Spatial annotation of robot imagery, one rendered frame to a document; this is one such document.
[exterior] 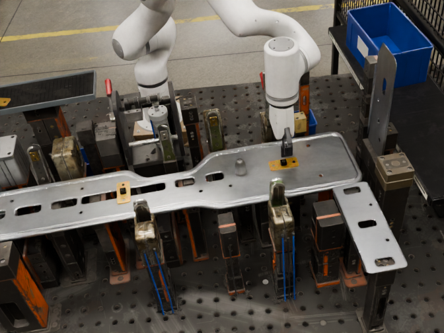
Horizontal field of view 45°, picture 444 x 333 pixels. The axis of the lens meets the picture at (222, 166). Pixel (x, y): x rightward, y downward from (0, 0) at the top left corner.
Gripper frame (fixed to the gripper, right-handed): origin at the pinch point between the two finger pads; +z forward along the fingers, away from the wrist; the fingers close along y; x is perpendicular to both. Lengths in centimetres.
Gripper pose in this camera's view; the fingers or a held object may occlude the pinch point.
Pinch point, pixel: (282, 142)
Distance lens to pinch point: 150.8
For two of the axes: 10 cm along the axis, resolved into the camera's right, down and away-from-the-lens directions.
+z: 0.9, 7.1, 7.0
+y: 1.5, 6.9, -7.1
